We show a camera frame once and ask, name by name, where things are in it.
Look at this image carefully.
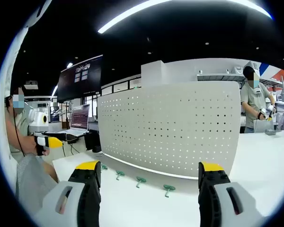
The black chest device cable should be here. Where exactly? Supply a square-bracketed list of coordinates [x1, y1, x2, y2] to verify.
[13, 101, 27, 157]

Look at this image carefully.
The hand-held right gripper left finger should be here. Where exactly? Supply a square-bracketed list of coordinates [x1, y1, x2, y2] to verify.
[34, 160, 102, 227]

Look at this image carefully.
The white perforated mounting plate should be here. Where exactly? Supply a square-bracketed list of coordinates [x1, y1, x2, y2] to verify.
[97, 81, 242, 180]

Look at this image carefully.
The white chest device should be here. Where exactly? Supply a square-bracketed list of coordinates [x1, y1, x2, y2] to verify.
[26, 0, 53, 28]

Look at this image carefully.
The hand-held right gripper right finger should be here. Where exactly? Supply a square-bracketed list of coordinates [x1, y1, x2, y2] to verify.
[198, 161, 270, 227]

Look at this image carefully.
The open laptop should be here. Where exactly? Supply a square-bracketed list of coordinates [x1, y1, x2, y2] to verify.
[61, 104, 91, 138]

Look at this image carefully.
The large dark wall screen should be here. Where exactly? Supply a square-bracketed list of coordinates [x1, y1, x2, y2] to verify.
[56, 54, 103, 103]

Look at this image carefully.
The person's left hand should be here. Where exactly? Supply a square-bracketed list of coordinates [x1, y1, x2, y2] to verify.
[33, 140, 51, 157]

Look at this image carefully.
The ceiling light strip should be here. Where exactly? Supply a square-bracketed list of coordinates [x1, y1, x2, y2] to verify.
[97, 0, 274, 34]

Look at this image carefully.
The storage shelf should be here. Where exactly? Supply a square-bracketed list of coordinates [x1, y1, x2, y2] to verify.
[195, 67, 284, 119]

